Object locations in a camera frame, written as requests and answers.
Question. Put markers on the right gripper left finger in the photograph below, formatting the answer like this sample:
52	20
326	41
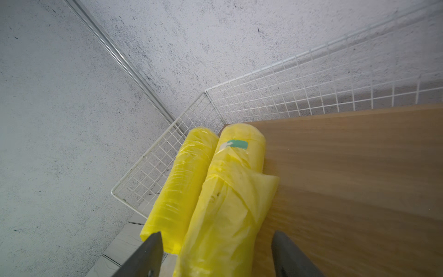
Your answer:
146	261

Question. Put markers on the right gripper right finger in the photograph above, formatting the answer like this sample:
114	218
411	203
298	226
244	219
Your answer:
289	260

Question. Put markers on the yellow bag roll labelled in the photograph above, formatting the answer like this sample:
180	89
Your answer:
235	199

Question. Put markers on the white wire wooden shelf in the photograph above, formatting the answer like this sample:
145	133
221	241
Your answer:
354	130

